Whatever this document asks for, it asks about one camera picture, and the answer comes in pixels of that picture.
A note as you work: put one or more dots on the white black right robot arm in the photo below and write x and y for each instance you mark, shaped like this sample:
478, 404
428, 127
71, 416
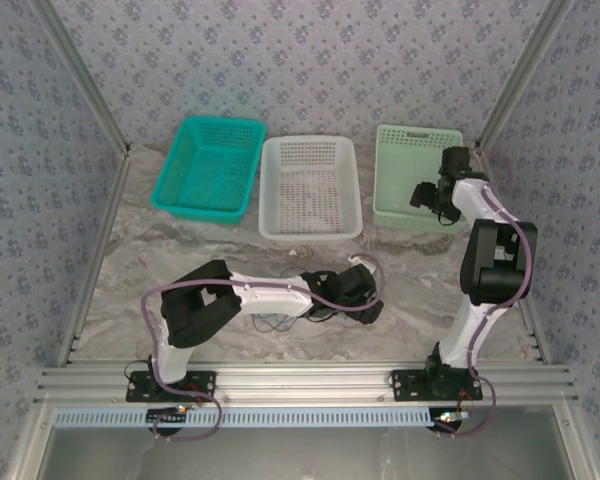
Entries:
480, 200

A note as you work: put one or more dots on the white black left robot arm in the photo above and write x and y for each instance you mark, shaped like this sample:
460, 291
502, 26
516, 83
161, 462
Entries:
275, 297

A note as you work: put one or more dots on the mint green plastic basket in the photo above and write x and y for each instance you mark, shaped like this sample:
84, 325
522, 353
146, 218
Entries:
390, 175

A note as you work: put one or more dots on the white plastic basket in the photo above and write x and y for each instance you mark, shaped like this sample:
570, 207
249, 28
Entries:
270, 200

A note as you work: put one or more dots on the small control board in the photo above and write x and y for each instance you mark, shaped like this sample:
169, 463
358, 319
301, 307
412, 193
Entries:
450, 417
167, 415

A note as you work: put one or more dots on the grey metal panel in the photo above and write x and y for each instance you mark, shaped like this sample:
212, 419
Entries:
305, 455

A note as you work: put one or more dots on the teal plastic basket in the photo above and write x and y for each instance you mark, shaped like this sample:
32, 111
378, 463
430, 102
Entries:
180, 150

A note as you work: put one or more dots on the aluminium mounting rail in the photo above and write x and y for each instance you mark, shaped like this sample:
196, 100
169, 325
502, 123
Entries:
305, 380

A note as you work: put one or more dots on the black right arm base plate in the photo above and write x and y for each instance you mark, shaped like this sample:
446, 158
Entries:
405, 385

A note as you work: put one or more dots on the aluminium frame post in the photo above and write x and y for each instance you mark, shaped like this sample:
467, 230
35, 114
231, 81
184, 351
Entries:
525, 75
80, 75

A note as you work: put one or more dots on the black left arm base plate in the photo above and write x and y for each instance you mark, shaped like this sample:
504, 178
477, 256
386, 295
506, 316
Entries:
140, 385

